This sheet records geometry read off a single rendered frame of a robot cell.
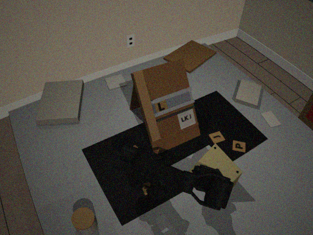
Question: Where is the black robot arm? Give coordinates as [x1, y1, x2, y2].
[119, 144, 234, 210]

